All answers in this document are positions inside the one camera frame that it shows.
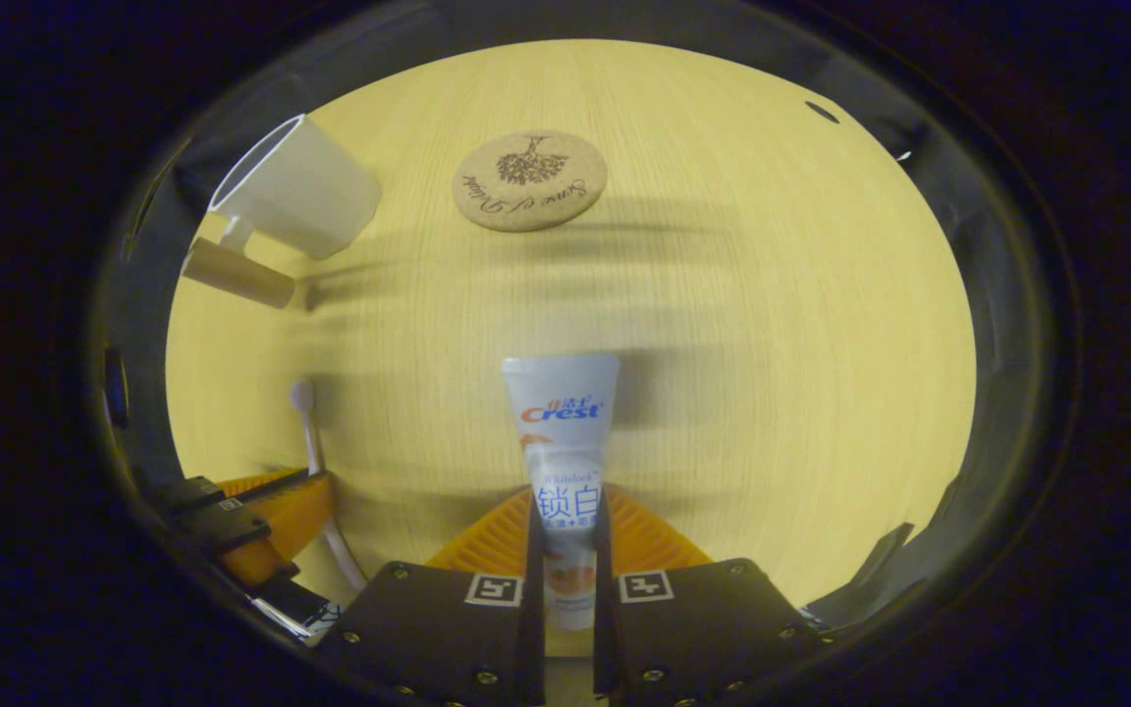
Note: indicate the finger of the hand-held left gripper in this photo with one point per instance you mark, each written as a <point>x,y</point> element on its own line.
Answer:
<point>251,565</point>
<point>232,525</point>

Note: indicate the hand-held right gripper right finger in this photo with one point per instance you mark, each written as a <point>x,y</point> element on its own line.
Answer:
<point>605,638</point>

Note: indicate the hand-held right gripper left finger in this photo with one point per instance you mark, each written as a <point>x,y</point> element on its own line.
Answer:
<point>533,638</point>

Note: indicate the white toothbrush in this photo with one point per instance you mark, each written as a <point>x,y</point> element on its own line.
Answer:
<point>302,398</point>

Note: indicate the white toothpaste tube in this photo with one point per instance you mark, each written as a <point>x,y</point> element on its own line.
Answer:
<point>563,412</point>

